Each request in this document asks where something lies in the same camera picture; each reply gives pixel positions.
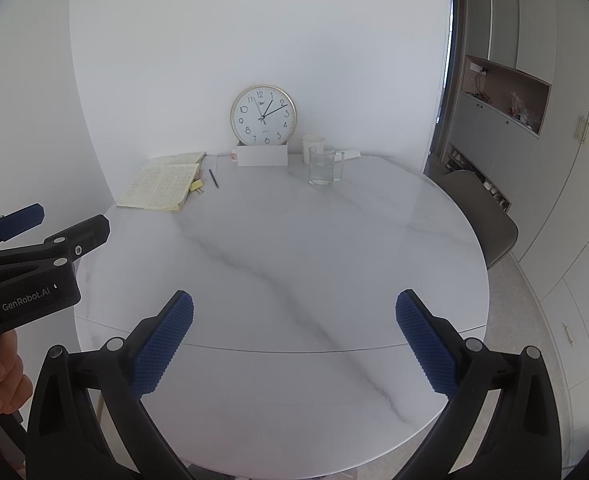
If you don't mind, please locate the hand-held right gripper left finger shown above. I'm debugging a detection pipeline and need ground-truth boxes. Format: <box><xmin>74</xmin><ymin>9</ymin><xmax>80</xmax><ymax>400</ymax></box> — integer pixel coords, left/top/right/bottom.
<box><xmin>26</xmin><ymin>290</ymin><xmax>195</xmax><ymax>480</ymax></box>

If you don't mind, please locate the grey chair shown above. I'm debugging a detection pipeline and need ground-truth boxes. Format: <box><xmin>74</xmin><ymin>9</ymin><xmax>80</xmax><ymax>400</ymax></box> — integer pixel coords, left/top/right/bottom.
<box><xmin>437</xmin><ymin>170</ymin><xmax>519</xmax><ymax>268</ymax></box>

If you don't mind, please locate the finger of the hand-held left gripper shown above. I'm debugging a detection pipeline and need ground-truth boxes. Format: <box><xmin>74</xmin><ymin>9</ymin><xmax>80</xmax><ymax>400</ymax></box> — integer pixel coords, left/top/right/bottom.
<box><xmin>0</xmin><ymin>203</ymin><xmax>45</xmax><ymax>256</ymax></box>
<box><xmin>0</xmin><ymin>214</ymin><xmax>111</xmax><ymax>282</ymax></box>

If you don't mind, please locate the open notebook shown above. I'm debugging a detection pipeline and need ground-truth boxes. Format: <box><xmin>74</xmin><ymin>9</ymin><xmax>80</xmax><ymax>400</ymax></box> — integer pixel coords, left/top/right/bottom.
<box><xmin>116</xmin><ymin>151</ymin><xmax>206</xmax><ymax>212</ymax></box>

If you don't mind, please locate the person's left hand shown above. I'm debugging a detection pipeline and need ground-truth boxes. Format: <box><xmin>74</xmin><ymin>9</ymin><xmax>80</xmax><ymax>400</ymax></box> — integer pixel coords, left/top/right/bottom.
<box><xmin>0</xmin><ymin>331</ymin><xmax>34</xmax><ymax>415</ymax></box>

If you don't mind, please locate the round white wall clock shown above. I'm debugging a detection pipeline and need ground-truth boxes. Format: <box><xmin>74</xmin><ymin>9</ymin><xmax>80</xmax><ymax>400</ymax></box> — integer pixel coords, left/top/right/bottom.
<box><xmin>230</xmin><ymin>85</ymin><xmax>299</xmax><ymax>147</ymax></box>

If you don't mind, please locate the white tall cabinet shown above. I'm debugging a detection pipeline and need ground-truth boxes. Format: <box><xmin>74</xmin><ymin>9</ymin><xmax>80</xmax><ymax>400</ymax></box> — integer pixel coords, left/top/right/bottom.
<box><xmin>449</xmin><ymin>0</ymin><xmax>589</xmax><ymax>261</ymax></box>

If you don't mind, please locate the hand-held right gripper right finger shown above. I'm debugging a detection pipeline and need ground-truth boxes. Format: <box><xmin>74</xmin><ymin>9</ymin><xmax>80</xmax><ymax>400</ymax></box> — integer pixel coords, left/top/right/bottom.
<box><xmin>396</xmin><ymin>289</ymin><xmax>563</xmax><ymax>480</ymax></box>

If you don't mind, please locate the low open shelf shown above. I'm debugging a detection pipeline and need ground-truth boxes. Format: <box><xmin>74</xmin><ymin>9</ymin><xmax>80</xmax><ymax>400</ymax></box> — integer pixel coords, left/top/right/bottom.
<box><xmin>445</xmin><ymin>142</ymin><xmax>513</xmax><ymax>213</ymax></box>

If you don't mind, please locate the white cup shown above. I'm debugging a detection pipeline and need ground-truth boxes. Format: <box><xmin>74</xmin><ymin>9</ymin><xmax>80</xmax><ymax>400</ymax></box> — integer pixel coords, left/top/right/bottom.
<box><xmin>302</xmin><ymin>133</ymin><xmax>325</xmax><ymax>165</ymax></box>

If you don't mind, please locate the clear plastic bag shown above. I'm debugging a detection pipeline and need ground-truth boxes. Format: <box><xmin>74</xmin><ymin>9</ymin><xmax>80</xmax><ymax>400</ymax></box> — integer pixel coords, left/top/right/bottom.
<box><xmin>509</xmin><ymin>91</ymin><xmax>543</xmax><ymax>128</ymax></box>

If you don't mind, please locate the white drawer cabinet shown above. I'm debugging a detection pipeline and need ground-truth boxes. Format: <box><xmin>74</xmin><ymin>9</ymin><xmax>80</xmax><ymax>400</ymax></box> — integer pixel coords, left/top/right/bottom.
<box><xmin>537</xmin><ymin>205</ymin><xmax>589</xmax><ymax>391</ymax></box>

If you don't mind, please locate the white card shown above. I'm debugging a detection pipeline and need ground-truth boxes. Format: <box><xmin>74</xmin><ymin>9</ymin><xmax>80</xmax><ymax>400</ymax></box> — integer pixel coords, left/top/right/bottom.
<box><xmin>235</xmin><ymin>144</ymin><xmax>289</xmax><ymax>168</ymax></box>

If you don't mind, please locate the clear glass mug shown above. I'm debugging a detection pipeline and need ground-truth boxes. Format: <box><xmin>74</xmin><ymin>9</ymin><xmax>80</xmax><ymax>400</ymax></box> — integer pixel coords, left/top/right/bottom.
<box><xmin>308</xmin><ymin>144</ymin><xmax>346</xmax><ymax>188</ymax></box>

